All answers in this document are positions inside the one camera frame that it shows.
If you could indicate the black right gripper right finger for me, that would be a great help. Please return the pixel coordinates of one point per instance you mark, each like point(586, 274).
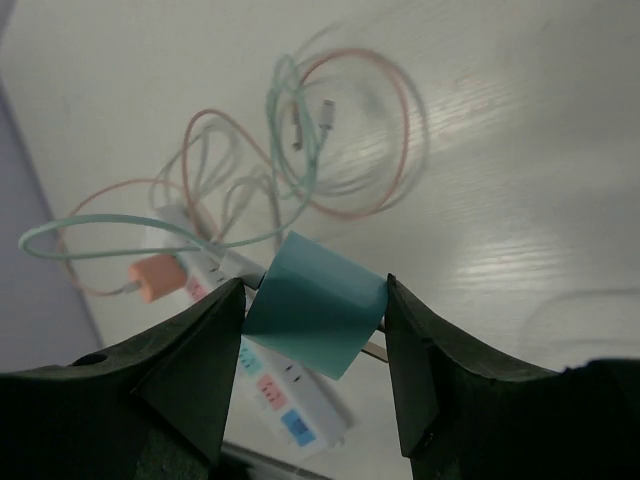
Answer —
point(465, 410)

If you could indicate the white multicolour power strip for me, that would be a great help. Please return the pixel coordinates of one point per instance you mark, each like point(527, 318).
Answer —
point(289, 398)

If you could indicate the pink charger plug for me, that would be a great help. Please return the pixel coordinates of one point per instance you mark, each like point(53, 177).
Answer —
point(157, 276)

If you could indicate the teal charger plug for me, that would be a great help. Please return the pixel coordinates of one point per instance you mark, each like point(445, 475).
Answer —
point(316, 307)

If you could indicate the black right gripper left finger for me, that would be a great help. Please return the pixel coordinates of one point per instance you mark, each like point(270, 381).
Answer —
point(152, 407)

